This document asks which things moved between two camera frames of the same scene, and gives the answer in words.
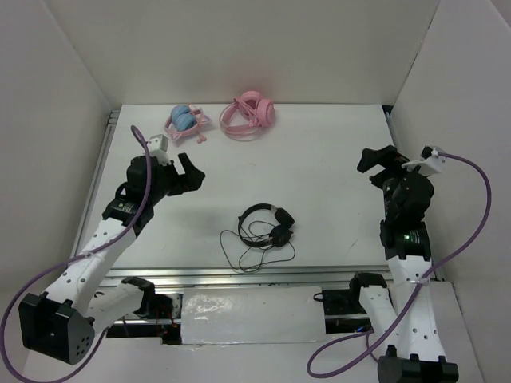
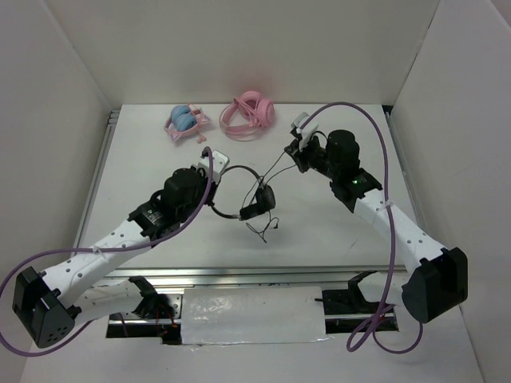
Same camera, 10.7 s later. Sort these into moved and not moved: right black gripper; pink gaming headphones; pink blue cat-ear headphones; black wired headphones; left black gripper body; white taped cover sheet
Moved: left black gripper body; black wired headphones; right black gripper
Not moved: pink blue cat-ear headphones; pink gaming headphones; white taped cover sheet
